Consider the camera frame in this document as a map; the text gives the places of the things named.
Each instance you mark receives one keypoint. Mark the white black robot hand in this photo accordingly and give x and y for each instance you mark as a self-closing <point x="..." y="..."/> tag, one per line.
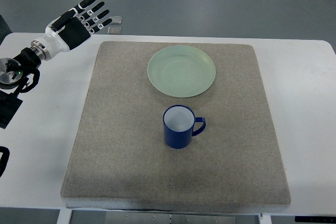
<point x="76" y="25"/>

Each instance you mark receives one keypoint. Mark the blue mug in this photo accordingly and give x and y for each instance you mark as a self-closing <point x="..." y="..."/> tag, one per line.
<point x="180" y="124"/>

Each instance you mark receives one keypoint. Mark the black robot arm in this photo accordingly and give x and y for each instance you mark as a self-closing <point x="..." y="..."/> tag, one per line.
<point x="19" y="75"/>

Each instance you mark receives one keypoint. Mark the upper floor outlet plate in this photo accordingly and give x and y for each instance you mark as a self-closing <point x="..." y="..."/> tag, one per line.
<point x="116" y="20"/>

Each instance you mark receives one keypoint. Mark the floor outlet plate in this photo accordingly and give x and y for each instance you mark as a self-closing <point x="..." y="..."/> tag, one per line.
<point x="116" y="20"/>
<point x="114" y="30"/>

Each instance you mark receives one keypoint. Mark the lower floor outlet plate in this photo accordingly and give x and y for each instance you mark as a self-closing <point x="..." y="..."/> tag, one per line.
<point x="114" y="30"/>

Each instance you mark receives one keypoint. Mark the light green plate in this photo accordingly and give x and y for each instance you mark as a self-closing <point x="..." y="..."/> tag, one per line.
<point x="181" y="71"/>

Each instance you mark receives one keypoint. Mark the beige felt mat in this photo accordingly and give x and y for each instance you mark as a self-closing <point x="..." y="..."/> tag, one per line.
<point x="120" y="160"/>

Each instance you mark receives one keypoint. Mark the black control panel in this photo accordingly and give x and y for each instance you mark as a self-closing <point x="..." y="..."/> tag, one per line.
<point x="315" y="219"/>

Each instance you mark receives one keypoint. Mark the metal table frame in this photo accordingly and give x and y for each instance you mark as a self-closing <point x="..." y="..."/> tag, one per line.
<point x="133" y="216"/>

